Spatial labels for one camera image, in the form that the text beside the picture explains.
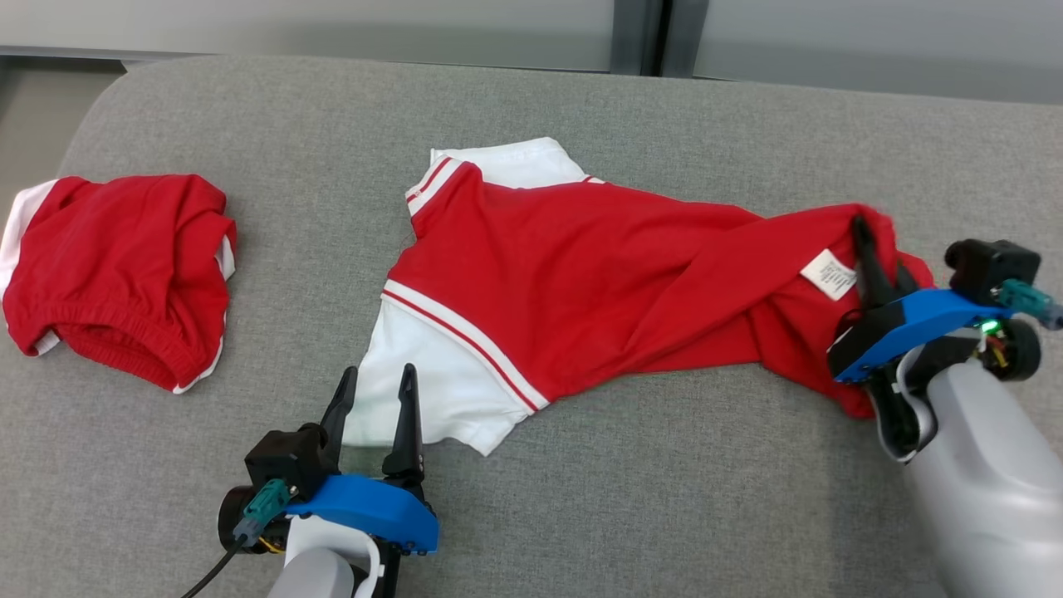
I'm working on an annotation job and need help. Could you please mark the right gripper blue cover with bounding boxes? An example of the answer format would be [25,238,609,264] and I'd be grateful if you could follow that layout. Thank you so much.
[828,215,1043,383]

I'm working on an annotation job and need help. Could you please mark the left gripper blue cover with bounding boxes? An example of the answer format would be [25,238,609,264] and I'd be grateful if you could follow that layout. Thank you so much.
[218,363,439,556]

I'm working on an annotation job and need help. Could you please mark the red and white shirt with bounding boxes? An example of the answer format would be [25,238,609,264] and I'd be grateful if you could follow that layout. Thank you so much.
[342,137,936,457]

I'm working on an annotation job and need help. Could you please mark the red shorts with white trim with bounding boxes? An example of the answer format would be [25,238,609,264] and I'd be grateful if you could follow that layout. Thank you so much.
[0,173,238,395]

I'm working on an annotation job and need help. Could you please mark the left camera cable green plug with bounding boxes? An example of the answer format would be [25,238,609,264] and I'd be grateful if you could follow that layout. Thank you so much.
[179,479,293,598]

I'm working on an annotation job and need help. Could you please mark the camera cable green plug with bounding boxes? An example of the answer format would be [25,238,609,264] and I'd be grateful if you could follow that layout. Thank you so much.
[179,479,293,598]
[997,279,1063,331]

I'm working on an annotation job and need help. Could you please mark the right camera cable green plug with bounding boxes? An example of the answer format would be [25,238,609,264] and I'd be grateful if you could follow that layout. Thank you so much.
[997,279,1063,331]

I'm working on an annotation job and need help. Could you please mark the grey partition post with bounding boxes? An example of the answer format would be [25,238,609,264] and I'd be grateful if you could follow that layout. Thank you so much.
[610,0,712,81]

